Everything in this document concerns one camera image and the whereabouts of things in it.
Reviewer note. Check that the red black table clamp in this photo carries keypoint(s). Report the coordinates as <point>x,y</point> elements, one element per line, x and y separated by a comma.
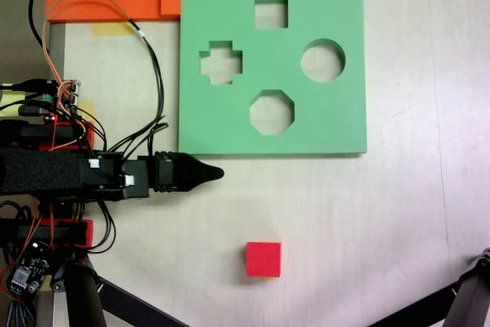
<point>88,231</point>
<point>30,131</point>

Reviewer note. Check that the green shape sorter board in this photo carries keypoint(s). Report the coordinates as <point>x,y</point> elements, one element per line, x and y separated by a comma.
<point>325,120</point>

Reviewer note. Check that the yellow tape strip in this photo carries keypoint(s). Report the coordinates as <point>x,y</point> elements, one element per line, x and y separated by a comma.
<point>107,30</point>

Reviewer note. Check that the yellow tape square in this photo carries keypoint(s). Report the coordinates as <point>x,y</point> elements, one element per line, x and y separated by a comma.
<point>88,109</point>

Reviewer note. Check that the black tripod leg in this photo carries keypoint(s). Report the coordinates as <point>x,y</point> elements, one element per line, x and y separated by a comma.
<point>472,292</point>
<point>84,300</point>

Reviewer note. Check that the yellow sticky note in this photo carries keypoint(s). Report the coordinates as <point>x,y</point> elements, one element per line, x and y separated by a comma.
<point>9,102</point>

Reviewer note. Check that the small black circuit board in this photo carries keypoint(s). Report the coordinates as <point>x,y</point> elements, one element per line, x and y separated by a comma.
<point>28,269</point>

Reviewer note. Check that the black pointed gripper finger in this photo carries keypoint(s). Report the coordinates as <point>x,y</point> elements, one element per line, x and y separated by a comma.
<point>201,173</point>

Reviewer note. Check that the red square block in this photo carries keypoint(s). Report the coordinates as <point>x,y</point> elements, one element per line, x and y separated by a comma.
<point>263,260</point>

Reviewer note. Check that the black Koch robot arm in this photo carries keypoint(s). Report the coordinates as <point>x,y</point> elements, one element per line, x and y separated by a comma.
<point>46,174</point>

